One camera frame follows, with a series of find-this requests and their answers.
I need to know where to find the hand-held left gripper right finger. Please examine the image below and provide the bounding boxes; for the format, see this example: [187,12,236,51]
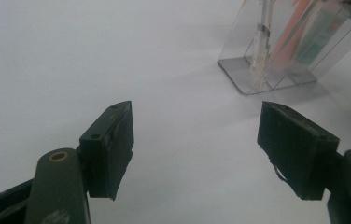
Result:
[257,101,341,201]

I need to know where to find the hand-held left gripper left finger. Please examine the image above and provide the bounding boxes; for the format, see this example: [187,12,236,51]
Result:
[78,100,135,201]

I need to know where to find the clear plastic pen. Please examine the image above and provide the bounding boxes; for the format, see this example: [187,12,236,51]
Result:
[249,0,276,91]

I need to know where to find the clear acrylic pen organizer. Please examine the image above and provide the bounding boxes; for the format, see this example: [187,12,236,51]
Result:
[217,0,351,96]

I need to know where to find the orange highlighter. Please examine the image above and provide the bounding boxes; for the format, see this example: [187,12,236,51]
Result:
[268,0,314,69]

